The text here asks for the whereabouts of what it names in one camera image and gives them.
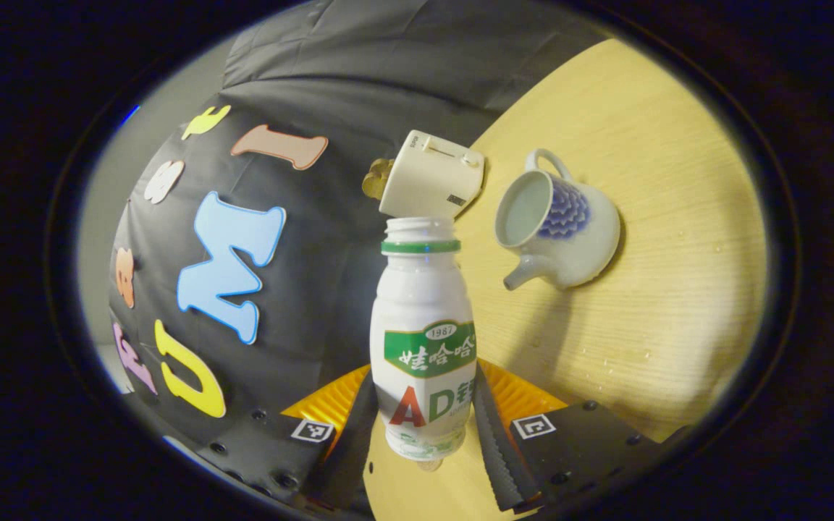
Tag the white water bottle green label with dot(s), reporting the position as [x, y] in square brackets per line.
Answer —
[420, 297]

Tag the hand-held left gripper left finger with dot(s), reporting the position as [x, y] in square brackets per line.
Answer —
[352, 449]

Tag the white blue-patterned teacup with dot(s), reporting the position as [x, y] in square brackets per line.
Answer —
[583, 246]

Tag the white toaster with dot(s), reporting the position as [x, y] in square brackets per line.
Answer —
[435, 181]

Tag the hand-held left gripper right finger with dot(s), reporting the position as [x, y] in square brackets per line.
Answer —
[493, 441]

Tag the brown bread slice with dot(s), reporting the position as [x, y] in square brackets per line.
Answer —
[376, 181]

